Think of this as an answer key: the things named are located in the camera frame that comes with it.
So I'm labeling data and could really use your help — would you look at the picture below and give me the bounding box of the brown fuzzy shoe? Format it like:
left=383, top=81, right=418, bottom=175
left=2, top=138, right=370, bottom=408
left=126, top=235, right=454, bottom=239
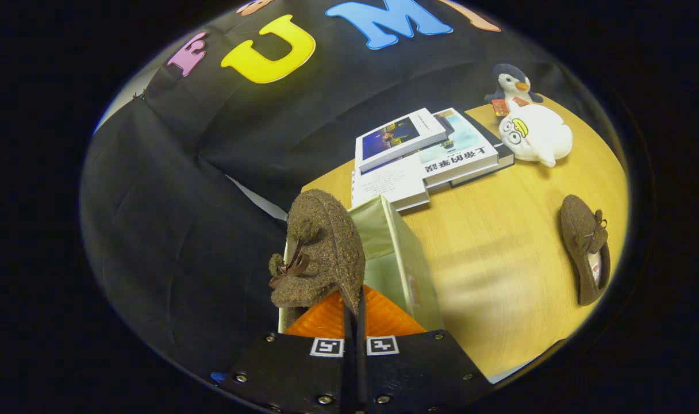
left=559, top=194, right=612, bottom=306
left=268, top=189, right=366, bottom=331

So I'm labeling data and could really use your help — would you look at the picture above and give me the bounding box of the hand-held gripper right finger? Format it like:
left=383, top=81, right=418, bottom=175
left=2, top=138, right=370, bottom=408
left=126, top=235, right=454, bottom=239
left=358, top=285, right=494, bottom=414

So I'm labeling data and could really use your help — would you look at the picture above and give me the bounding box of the white seal plush toy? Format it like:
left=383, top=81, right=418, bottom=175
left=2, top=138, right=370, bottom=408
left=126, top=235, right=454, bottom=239
left=498, top=103, right=574, bottom=168

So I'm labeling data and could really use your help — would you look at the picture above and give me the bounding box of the black backdrop cloth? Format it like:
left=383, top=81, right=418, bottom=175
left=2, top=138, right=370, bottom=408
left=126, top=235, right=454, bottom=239
left=79, top=0, right=614, bottom=380

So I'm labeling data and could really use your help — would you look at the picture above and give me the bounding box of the pale blue cover book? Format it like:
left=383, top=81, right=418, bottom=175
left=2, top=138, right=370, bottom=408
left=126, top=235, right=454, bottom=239
left=384, top=108, right=501, bottom=187

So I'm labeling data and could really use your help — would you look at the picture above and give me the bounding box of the white printed book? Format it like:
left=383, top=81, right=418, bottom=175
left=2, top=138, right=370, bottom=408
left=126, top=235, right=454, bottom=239
left=351, top=161, right=432, bottom=212

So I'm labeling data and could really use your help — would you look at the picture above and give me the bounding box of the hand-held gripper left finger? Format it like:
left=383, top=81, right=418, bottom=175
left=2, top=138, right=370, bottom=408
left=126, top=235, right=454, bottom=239
left=220, top=290, right=355, bottom=414

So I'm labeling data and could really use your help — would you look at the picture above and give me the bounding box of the penguin plush toy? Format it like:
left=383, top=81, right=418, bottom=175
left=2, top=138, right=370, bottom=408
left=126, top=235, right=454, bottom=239
left=485, top=63, right=544, bottom=117

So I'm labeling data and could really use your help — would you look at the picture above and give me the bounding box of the pale green storage box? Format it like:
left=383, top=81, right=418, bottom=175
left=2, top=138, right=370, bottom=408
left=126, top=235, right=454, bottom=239
left=278, top=194, right=445, bottom=334

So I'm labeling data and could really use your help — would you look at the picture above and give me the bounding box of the dark cover book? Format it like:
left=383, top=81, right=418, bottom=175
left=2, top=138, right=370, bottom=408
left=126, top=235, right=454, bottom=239
left=450, top=110, right=515, bottom=187

